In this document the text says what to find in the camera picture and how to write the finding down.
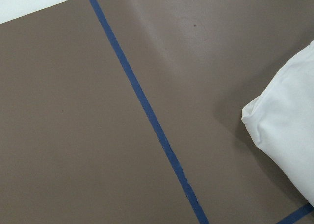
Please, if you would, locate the white printed t-shirt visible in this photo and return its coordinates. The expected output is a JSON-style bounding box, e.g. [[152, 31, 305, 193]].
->
[[241, 43, 314, 204]]

